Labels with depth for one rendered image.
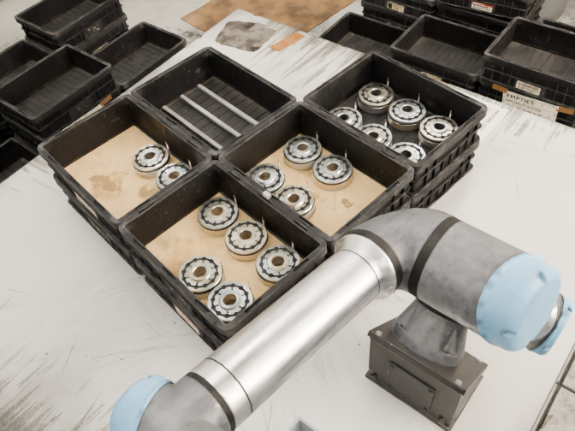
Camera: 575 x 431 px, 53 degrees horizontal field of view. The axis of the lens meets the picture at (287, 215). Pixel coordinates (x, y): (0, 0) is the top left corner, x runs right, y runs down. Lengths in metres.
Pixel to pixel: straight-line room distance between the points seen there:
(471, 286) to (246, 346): 0.27
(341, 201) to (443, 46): 1.45
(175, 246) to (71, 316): 0.33
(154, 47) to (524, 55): 1.66
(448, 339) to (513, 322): 0.49
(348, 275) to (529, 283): 0.20
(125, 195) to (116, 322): 0.33
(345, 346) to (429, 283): 0.68
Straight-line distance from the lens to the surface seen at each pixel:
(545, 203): 1.72
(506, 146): 1.84
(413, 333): 1.18
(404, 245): 0.73
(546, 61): 2.57
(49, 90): 2.68
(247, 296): 1.28
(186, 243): 1.44
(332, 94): 1.68
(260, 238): 1.37
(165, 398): 0.59
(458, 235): 0.73
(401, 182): 1.38
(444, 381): 1.15
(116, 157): 1.71
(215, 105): 1.79
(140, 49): 2.96
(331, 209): 1.45
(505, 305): 0.70
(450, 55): 2.73
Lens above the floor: 1.94
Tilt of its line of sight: 50 degrees down
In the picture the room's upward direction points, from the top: 7 degrees counter-clockwise
